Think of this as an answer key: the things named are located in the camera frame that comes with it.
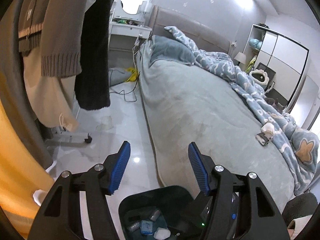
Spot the black hanging garment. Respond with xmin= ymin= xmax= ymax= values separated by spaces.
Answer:
xmin=74 ymin=0 xmax=114 ymax=111

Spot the cream hanging coat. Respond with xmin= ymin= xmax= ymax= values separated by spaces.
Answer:
xmin=23 ymin=48 xmax=79 ymax=132

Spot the clothes rack wheeled base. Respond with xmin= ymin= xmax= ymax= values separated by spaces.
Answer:
xmin=45 ymin=127 xmax=93 ymax=145

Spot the blue wrapper in bin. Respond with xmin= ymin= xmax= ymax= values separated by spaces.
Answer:
xmin=140 ymin=220 xmax=153 ymax=235

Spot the green-grey bed with sheet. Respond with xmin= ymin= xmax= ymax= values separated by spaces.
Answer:
xmin=137 ymin=41 xmax=294 ymax=211

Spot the bedside lamp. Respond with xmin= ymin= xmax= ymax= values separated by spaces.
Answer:
xmin=234 ymin=52 xmax=246 ymax=66

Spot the white cat bed toy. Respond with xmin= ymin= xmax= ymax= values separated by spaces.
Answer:
xmin=249 ymin=69 xmax=270 ymax=89

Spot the white crumpled tissue in bin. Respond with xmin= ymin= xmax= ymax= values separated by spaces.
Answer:
xmin=153 ymin=228 xmax=171 ymax=240

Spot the yellow item on floor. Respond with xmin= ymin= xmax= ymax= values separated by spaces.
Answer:
xmin=125 ymin=67 xmax=139 ymax=82

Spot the black power cable on floor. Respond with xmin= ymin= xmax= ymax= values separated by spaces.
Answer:
xmin=108 ymin=68 xmax=141 ymax=104

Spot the white wardrobe with shelves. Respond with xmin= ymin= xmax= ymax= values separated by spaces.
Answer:
xmin=243 ymin=24 xmax=309 ymax=112

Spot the white vanity dresser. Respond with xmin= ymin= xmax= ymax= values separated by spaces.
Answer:
xmin=107 ymin=4 xmax=153 ymax=55

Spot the grey padded headboard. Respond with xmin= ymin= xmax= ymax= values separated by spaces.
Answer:
xmin=148 ymin=6 xmax=231 ymax=54

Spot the torn brown paper packaging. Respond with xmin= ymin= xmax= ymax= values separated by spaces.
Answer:
xmin=255 ymin=132 xmax=271 ymax=146

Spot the yellow curtain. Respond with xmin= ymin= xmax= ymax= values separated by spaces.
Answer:
xmin=1 ymin=106 xmax=54 ymax=238

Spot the teal pillow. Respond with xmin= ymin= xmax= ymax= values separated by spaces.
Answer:
xmin=150 ymin=35 xmax=196 ymax=66

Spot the black trash bin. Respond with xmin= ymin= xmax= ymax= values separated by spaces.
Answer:
xmin=118 ymin=186 xmax=212 ymax=239

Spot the blue patterned fleece blanket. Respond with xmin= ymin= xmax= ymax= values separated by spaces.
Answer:
xmin=165 ymin=26 xmax=319 ymax=196

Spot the brown knit sweater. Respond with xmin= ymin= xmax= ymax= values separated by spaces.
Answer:
xmin=18 ymin=0 xmax=87 ymax=78

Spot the grey cat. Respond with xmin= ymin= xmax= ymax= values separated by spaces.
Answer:
xmin=265 ymin=97 xmax=285 ymax=114

